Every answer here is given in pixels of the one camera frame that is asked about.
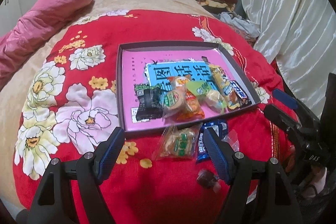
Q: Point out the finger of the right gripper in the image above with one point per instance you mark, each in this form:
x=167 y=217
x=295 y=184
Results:
x=288 y=100
x=302 y=134

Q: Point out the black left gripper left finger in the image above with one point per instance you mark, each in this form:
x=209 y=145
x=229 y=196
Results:
x=53 y=201

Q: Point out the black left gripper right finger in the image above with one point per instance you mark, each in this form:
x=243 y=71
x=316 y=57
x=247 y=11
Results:
x=260 y=191

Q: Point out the dark candy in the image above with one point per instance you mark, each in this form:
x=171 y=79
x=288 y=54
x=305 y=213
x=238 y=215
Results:
x=208 y=180

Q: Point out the blue cookie packet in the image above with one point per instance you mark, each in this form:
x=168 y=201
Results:
x=220 y=127

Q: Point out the dark chocolate bar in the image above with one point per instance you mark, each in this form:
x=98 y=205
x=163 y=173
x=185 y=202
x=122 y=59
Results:
x=241 y=94

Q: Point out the gold yellow snack packet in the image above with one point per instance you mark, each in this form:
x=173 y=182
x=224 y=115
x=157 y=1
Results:
x=225 y=88

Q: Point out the clear peanut brittle packet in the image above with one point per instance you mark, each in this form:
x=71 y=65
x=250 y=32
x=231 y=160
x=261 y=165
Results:
x=177 y=143

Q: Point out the orange bread snack packet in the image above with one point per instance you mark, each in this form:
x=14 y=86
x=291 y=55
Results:
x=192 y=109

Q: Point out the green pastry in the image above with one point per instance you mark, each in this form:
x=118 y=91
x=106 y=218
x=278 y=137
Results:
x=204 y=92

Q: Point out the small round pastry packet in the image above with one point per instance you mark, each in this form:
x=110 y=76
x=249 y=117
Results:
x=173 y=102

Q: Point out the black green snack packet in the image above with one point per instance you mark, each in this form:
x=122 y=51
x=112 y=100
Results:
x=149 y=98

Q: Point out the clear candy packet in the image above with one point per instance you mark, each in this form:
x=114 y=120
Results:
x=232 y=139

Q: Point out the white satin curtain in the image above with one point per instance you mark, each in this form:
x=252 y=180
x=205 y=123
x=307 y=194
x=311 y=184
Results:
x=299 y=35

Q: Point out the light crumpled cloth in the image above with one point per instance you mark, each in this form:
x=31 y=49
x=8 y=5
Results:
x=245 y=26

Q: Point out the beige bed sheet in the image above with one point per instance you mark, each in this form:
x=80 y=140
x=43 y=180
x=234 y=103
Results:
x=13 y=95

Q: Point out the dark shallow cardboard box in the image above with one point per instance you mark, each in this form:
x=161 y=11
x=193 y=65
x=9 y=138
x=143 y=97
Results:
x=236 y=70

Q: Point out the pink blue book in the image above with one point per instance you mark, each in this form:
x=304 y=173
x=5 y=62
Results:
x=154 y=67

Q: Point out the pink quilt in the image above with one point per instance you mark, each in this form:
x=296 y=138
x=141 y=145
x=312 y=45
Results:
x=35 y=27

